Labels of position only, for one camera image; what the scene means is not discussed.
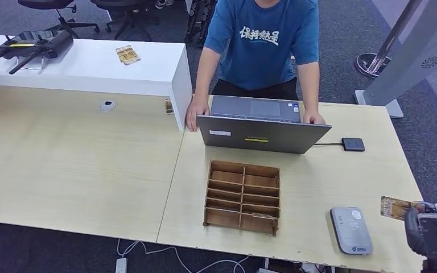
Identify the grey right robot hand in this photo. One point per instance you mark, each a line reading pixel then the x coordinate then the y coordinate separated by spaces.
pixel 435 237

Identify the person's left hand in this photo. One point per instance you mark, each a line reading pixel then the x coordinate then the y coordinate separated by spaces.
pixel 314 117

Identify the person's right hand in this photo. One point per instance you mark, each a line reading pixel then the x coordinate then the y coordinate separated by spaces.
pixel 197 111

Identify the gold ID card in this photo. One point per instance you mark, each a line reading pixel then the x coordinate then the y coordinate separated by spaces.
pixel 393 208

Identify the grey card reader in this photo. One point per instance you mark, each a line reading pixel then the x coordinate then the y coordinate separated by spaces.
pixel 350 231

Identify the wooden card organizer box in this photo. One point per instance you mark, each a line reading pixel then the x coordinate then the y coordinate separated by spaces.
pixel 241 196

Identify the gold room key card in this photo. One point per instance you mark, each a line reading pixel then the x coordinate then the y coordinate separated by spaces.
pixel 263 216

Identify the person's right forearm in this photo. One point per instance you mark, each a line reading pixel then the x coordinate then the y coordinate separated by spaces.
pixel 207 73

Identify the person's left forearm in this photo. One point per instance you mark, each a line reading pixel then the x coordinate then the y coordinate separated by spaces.
pixel 309 86

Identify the person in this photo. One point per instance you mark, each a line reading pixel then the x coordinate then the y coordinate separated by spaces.
pixel 260 56

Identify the small black hub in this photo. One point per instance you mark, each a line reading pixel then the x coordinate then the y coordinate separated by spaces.
pixel 353 144

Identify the grey laptop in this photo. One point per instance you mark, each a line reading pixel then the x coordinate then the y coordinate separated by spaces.
pixel 260 135

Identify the white desk shelf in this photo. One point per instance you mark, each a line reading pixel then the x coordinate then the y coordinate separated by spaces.
pixel 90 71

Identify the grey kiosk stand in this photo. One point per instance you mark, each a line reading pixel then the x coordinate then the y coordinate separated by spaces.
pixel 418 56

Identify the black office chair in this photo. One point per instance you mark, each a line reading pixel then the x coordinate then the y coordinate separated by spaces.
pixel 120 4
pixel 45 3

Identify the black controller with antennas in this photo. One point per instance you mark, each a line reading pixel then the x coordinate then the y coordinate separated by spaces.
pixel 41 45

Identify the white power strip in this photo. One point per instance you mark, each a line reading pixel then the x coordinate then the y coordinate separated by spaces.
pixel 121 266

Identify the clear acrylic stand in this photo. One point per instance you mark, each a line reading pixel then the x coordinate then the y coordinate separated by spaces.
pixel 26 68

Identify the chrome stanchion post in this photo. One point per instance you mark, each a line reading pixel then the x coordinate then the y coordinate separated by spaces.
pixel 365 62

